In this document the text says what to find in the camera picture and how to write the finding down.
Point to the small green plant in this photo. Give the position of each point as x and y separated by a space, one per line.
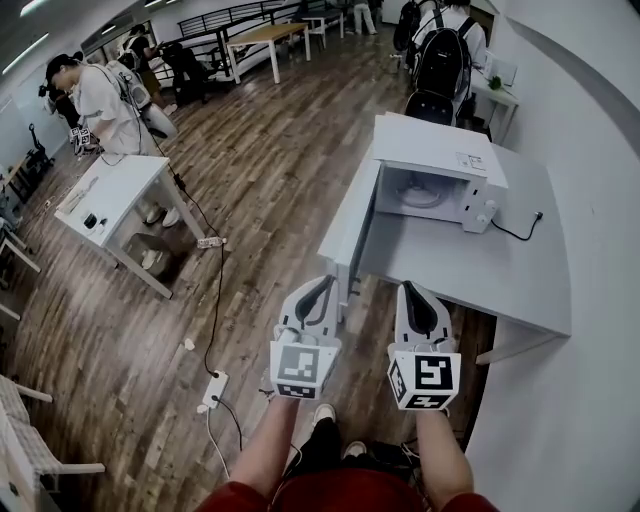
495 82

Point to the person's left forearm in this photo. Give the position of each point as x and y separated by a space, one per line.
265 440

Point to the person's black trousers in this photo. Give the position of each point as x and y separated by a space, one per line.
322 445

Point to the white microwave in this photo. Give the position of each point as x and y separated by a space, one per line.
430 140

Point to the glass microwave turntable plate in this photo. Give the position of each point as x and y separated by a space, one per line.
420 200

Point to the brown cardboard box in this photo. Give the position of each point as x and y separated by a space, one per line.
135 242

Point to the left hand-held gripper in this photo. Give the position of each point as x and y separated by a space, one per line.
300 365

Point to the grey table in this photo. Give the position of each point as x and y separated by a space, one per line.
450 270

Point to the person's right forearm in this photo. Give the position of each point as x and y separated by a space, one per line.
442 450

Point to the black metal railing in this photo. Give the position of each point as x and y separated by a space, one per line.
223 50

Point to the wooden top table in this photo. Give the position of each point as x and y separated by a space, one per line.
265 34

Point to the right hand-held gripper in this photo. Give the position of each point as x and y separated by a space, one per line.
430 375

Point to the white desk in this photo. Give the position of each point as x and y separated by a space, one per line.
495 97

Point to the crumpled white paper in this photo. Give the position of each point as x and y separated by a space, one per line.
190 345

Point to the small white table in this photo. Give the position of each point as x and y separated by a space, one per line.
322 18

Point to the black backpack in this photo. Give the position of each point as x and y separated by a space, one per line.
406 25
442 62

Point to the white open box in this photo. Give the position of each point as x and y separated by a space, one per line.
506 70

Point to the small black container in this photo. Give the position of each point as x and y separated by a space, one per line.
90 220

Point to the person's red shirt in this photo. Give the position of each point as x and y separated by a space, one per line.
350 492

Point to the white power strip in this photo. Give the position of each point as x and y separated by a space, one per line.
210 243
216 387

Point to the black dotted chair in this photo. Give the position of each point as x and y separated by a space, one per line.
430 107

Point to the white microwave door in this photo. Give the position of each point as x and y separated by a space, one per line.
345 215

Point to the person's white shoe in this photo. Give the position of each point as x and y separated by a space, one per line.
171 217
325 414
355 449
154 215

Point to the checkered cushion chair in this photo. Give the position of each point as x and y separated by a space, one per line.
25 435

